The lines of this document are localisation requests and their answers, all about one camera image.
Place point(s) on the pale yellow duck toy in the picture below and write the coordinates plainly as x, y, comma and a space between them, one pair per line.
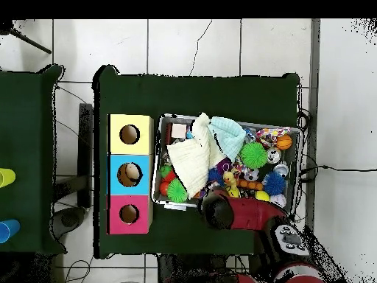
231, 184

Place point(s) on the wooden box with three holes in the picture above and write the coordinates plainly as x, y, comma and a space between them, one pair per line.
129, 158

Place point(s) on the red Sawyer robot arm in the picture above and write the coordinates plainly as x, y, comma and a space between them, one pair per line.
253, 213

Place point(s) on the green spiky ball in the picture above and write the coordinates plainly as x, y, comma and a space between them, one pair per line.
177, 190

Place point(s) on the mint green waffle cloth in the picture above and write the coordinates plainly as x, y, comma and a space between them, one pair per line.
231, 135

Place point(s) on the pale wooden cube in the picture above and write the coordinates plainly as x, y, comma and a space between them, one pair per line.
178, 130

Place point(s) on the clear mesh bin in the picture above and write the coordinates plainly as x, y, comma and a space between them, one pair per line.
154, 177

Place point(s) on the large green fuzzy ball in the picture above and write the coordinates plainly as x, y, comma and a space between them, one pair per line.
254, 155

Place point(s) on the dark blue spiky ball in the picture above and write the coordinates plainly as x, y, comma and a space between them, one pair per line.
215, 175

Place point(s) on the black tripod leg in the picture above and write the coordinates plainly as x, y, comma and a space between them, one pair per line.
29, 41

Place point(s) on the cream yellow waffle cloth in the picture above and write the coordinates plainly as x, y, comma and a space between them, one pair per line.
188, 159

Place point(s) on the yellow plastic cup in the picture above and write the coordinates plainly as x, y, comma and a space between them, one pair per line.
6, 177

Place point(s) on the colourful polka dot fabric toy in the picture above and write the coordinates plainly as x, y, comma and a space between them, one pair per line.
271, 134

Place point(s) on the blue fuzzy ball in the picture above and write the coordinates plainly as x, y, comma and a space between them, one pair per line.
274, 183

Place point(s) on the dark green table cloth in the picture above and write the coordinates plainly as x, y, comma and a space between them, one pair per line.
206, 94
26, 130

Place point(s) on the black equipment stand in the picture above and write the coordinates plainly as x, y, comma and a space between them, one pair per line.
86, 147

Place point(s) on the orange basketball toy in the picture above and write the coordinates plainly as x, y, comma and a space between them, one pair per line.
284, 142

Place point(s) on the black white soccer ball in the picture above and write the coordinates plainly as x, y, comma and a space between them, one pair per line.
273, 155

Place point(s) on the blue plastic cup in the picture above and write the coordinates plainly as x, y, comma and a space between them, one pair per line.
8, 230

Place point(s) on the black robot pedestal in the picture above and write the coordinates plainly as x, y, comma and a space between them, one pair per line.
194, 271

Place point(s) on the smooth yellow ball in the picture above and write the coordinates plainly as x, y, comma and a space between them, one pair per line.
262, 196

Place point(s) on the white baseball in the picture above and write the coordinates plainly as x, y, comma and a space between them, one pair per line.
278, 200

